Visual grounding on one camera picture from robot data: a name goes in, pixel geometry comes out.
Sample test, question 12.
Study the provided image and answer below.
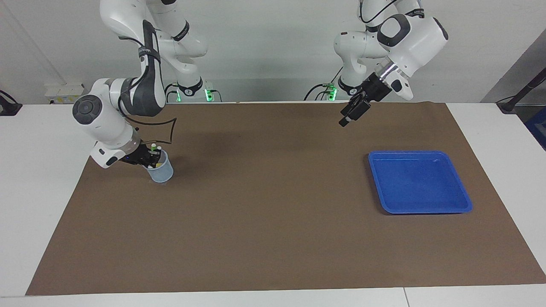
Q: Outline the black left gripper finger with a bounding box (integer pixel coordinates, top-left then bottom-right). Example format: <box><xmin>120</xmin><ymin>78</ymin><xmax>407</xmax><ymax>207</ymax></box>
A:
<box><xmin>350</xmin><ymin>95</ymin><xmax>371</xmax><ymax>120</ymax></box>
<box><xmin>340</xmin><ymin>102</ymin><xmax>357</xmax><ymax>127</ymax></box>

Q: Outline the blue plastic tray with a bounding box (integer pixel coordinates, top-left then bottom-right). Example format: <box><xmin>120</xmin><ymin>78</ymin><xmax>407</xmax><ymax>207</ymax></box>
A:
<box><xmin>368</xmin><ymin>151</ymin><xmax>473</xmax><ymax>214</ymax></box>

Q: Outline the pale blue mesh pen cup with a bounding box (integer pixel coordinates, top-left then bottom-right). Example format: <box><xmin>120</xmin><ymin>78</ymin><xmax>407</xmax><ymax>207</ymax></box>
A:
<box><xmin>145</xmin><ymin>149</ymin><xmax>174</xmax><ymax>183</ymax></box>

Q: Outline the white power strip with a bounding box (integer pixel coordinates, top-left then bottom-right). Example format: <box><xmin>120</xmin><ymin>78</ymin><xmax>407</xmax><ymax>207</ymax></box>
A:
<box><xmin>44</xmin><ymin>83</ymin><xmax>92</xmax><ymax>104</ymax></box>

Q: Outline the brown table mat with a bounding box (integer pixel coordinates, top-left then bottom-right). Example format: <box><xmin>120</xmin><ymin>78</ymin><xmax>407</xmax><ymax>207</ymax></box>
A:
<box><xmin>26</xmin><ymin>101</ymin><xmax>546</xmax><ymax>296</ymax></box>

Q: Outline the black stand pole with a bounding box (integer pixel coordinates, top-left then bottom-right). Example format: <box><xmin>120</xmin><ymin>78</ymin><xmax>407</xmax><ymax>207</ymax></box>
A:
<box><xmin>496</xmin><ymin>66</ymin><xmax>546</xmax><ymax>114</ymax></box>

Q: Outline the blue bin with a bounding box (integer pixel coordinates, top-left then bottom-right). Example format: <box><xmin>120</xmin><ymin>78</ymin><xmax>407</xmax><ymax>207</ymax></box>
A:
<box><xmin>526</xmin><ymin>107</ymin><xmax>546</xmax><ymax>151</ymax></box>

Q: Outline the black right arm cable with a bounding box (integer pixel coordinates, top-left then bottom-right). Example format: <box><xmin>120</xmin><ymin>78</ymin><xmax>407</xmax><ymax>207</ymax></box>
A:
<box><xmin>126</xmin><ymin>117</ymin><xmax>177</xmax><ymax>145</ymax></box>

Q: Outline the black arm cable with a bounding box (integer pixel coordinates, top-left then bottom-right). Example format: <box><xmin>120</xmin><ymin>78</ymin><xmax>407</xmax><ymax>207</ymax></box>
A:
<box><xmin>357</xmin><ymin>0</ymin><xmax>400</xmax><ymax>24</ymax></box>
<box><xmin>126</xmin><ymin>117</ymin><xmax>177</xmax><ymax>145</ymax></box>

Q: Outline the black base cable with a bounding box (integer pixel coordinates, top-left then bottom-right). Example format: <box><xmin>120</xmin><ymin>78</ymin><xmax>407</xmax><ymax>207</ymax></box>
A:
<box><xmin>304</xmin><ymin>66</ymin><xmax>344</xmax><ymax>101</ymax></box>
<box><xmin>163</xmin><ymin>83</ymin><xmax>180</xmax><ymax>103</ymax></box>

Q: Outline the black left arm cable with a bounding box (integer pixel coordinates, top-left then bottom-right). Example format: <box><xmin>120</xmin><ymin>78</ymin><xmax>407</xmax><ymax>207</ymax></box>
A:
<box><xmin>357</xmin><ymin>0</ymin><xmax>400</xmax><ymax>24</ymax></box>

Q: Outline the black clamp mount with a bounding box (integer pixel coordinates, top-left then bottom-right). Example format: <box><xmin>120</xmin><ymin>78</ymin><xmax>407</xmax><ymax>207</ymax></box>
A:
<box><xmin>0</xmin><ymin>90</ymin><xmax>23</xmax><ymax>116</ymax></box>

